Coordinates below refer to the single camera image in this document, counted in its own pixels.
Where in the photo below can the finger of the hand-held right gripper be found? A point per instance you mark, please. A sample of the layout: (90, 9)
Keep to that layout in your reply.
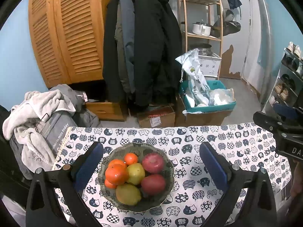
(285, 111)
(265, 121)

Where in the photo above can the small labelled cardboard box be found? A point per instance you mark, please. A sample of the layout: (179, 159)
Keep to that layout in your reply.
(151, 118)

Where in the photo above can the wooden louvered wardrobe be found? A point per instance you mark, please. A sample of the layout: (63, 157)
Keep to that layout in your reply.
(71, 40)

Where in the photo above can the large orange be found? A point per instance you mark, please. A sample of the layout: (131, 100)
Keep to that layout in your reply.
(116, 174)

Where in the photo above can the grey hanging bag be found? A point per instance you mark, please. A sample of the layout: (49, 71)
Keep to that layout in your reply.
(228, 26)

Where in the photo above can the large cardboard box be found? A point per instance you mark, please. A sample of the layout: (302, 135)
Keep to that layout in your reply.
(203, 118)

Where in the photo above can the grey blue jacket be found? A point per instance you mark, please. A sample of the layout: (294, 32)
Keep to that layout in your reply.
(125, 40)

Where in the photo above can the black hooded coat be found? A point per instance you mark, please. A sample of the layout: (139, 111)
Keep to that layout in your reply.
(153, 52)

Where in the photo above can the yellow lemon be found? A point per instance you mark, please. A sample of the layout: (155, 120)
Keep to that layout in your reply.
(127, 194)
(136, 173)

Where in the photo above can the white cooking pot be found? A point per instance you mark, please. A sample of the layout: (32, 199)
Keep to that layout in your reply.
(201, 29)

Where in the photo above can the printed white plastic bag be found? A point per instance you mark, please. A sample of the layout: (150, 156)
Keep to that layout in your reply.
(196, 80)

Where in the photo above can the rows of shoes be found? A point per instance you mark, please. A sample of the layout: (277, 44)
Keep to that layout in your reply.
(284, 93)

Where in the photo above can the metal steamer pot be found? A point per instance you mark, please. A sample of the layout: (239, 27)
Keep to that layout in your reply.
(204, 49)

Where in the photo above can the cat print tablecloth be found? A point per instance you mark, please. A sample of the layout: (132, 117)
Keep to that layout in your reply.
(189, 160)

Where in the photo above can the dark blue hanging cloth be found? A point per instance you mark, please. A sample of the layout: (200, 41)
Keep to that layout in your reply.
(234, 1)

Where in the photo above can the white door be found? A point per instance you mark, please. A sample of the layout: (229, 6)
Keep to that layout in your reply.
(251, 40)

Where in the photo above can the white patterned drawer box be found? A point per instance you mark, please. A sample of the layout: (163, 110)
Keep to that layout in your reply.
(208, 66)

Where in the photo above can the metal shoe rack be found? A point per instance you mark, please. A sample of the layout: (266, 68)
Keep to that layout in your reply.
(293, 73)

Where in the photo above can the red apple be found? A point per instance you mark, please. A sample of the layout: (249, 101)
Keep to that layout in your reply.
(153, 184)
(152, 163)

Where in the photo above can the bamboo shelf rack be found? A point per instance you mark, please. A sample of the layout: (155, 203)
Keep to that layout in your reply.
(185, 28)

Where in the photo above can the grey fabric bag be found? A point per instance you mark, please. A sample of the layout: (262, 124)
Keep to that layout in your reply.
(56, 127)

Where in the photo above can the clear plastic bag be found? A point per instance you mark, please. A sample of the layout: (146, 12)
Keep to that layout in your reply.
(221, 97)

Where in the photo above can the small orange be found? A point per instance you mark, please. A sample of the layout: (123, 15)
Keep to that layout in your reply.
(131, 158)

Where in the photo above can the black jacket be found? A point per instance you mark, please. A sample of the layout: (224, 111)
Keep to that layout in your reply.
(109, 52)

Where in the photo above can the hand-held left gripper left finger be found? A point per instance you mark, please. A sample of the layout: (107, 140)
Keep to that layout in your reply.
(87, 167)

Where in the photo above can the person's right hand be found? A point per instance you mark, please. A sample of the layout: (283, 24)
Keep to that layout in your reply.
(297, 182)

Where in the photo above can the beige fleece robe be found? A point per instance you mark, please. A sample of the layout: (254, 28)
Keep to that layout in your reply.
(26, 118)

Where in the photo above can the scalloped glass bowl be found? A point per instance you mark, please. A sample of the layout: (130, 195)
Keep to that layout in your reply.
(153, 204)

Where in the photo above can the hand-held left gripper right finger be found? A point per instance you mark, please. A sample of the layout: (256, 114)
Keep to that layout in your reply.
(215, 167)

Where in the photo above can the wooden drawer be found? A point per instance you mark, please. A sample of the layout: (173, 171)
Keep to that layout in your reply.
(104, 111)

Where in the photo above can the grey clothing pile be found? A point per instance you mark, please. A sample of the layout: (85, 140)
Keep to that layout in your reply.
(71, 94)

